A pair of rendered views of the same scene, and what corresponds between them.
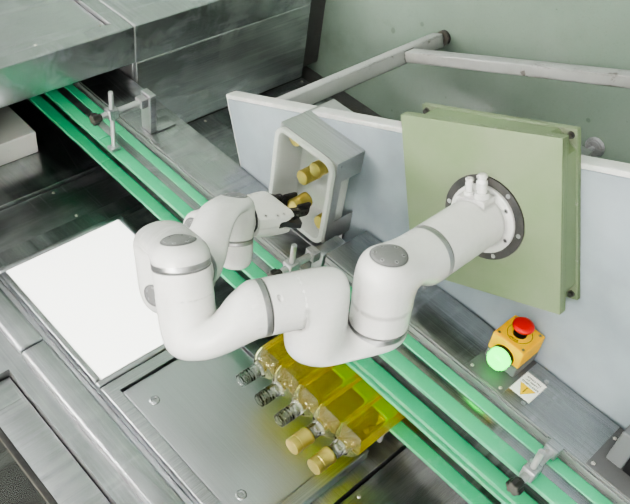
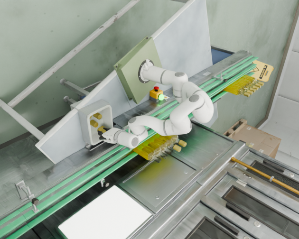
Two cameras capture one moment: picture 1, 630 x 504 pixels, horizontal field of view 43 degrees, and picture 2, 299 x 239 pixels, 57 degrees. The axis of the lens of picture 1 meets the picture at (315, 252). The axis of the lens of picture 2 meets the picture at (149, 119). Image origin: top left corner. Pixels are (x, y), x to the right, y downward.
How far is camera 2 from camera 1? 167 cm
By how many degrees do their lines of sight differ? 65
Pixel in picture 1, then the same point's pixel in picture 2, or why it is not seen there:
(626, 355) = not seen: hidden behind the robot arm
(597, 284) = not seen: hidden behind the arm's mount
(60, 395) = (160, 226)
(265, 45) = not seen: outside the picture
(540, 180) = (152, 50)
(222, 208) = (146, 117)
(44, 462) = (185, 230)
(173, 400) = (155, 192)
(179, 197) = (74, 181)
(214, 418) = (160, 181)
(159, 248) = (199, 100)
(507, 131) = (143, 46)
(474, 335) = (150, 103)
